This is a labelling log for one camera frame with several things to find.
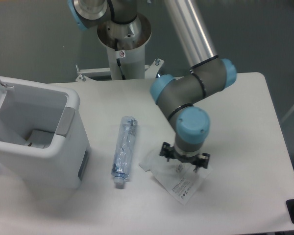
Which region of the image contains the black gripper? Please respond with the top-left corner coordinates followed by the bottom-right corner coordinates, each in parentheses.
top-left (159, 142), bottom-right (210, 173)

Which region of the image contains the white plastic packaging bag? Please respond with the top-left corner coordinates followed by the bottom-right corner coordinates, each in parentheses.
top-left (139, 147), bottom-right (212, 205)

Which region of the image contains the crushed clear plastic bottle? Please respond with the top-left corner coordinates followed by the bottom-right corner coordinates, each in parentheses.
top-left (111, 116), bottom-right (138, 189)

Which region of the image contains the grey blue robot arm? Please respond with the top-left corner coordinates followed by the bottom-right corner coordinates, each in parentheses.
top-left (68, 0), bottom-right (237, 169)

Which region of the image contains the white trash can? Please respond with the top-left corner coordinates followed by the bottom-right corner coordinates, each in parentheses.
top-left (0, 77), bottom-right (90, 188)

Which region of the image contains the white pedestal base frame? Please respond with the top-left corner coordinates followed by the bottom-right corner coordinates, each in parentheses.
top-left (74, 58), bottom-right (167, 83)

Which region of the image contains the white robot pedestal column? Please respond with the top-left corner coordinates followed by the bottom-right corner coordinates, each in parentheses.
top-left (106, 46), bottom-right (145, 80)

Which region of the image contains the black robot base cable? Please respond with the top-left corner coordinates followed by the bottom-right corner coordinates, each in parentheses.
top-left (114, 38), bottom-right (126, 80)

